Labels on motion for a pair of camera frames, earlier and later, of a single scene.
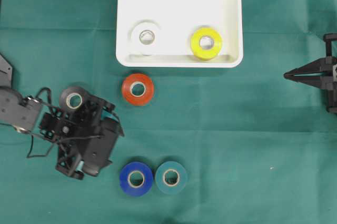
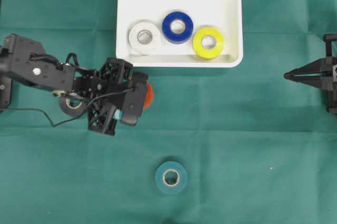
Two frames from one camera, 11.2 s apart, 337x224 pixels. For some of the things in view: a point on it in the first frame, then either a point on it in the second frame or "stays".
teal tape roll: [170, 177] stays
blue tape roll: [136, 178] → [175, 38]
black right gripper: [331, 46] stays
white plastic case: [179, 21] stays
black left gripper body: [88, 137] → [102, 89]
